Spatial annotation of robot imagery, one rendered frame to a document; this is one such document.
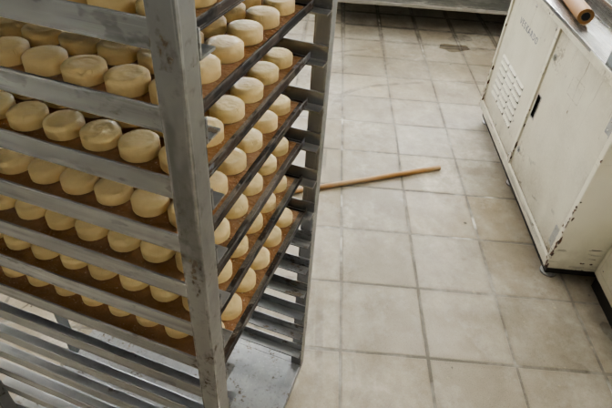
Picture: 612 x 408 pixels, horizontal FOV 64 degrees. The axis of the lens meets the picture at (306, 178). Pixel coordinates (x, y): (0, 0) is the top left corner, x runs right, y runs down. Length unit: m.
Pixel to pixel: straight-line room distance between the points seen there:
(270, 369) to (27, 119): 1.08
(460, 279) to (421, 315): 0.26
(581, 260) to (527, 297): 0.24
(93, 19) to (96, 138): 0.19
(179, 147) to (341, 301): 1.49
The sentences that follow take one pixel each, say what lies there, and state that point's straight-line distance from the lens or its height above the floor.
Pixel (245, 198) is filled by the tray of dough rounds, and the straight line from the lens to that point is 0.81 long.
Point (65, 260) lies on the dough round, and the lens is 0.90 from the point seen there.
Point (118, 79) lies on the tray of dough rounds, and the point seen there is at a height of 1.24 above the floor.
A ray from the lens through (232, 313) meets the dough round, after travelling 0.88.
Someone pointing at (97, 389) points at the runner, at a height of 0.50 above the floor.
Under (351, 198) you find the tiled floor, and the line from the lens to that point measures 2.33.
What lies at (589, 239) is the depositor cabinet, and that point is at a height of 0.25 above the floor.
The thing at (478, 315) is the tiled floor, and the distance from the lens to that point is 2.01.
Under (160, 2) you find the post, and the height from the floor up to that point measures 1.37.
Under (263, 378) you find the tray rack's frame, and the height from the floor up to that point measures 0.15.
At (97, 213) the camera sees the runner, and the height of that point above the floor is 1.06.
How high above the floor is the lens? 1.50
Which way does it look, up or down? 38 degrees down
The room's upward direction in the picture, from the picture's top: 4 degrees clockwise
